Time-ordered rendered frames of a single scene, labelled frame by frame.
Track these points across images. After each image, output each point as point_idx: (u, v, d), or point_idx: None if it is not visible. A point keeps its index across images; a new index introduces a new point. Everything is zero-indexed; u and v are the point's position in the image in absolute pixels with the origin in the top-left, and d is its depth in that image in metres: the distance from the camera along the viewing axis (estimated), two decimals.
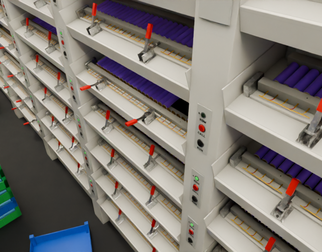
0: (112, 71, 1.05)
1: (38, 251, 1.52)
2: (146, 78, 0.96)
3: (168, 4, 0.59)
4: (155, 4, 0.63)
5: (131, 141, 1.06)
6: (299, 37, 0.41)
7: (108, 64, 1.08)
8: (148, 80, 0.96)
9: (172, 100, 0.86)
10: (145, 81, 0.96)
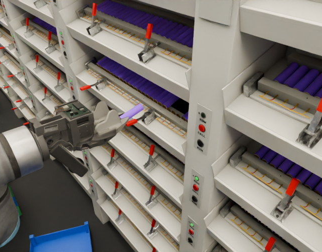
0: (112, 71, 1.05)
1: (38, 251, 1.52)
2: (146, 78, 0.96)
3: (168, 4, 0.59)
4: (155, 4, 0.63)
5: (131, 141, 1.06)
6: (299, 37, 0.41)
7: (108, 64, 1.08)
8: (148, 80, 0.96)
9: (172, 100, 0.86)
10: (145, 81, 0.96)
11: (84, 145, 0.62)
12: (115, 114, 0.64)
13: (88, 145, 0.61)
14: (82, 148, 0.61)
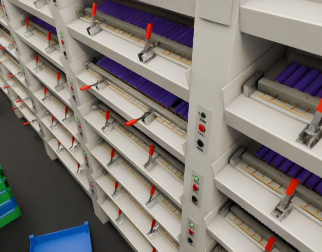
0: (112, 71, 1.05)
1: (38, 251, 1.52)
2: (146, 78, 0.96)
3: (168, 4, 0.59)
4: (155, 4, 0.63)
5: (131, 141, 1.06)
6: (299, 37, 0.41)
7: (108, 64, 1.08)
8: (148, 80, 0.96)
9: (172, 100, 0.86)
10: (145, 81, 0.96)
11: None
12: None
13: None
14: None
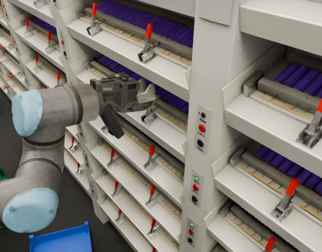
0: (115, 69, 1.05)
1: (38, 251, 1.52)
2: None
3: (168, 4, 0.59)
4: (155, 4, 0.63)
5: (131, 141, 1.06)
6: (299, 37, 0.41)
7: (111, 62, 1.08)
8: None
9: (175, 97, 0.87)
10: None
11: (127, 110, 0.75)
12: (153, 88, 0.78)
13: (131, 110, 0.74)
14: (126, 111, 0.74)
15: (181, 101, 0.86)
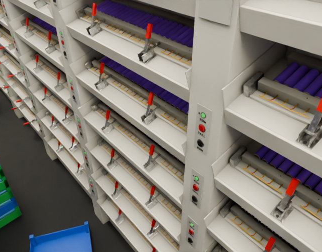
0: (115, 68, 1.05)
1: (38, 251, 1.52)
2: None
3: (168, 4, 0.59)
4: (155, 4, 0.63)
5: (131, 141, 1.06)
6: (299, 37, 0.41)
7: (111, 61, 1.08)
8: None
9: (176, 97, 0.87)
10: None
11: None
12: None
13: None
14: None
15: (181, 101, 0.86)
